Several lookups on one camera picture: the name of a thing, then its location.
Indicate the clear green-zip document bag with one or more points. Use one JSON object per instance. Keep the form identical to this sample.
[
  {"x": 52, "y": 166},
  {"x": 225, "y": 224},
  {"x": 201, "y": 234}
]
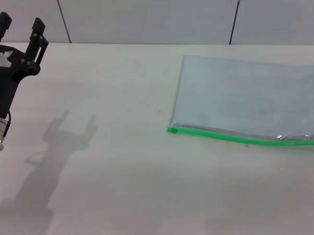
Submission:
[{"x": 236, "y": 93}]

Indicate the green zipper slider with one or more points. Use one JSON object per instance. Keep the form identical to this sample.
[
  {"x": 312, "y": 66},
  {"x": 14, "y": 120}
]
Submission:
[{"x": 172, "y": 130}]

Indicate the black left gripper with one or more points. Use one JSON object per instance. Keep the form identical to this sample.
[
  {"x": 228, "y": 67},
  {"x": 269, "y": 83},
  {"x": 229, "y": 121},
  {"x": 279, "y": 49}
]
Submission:
[{"x": 1, "y": 85}]

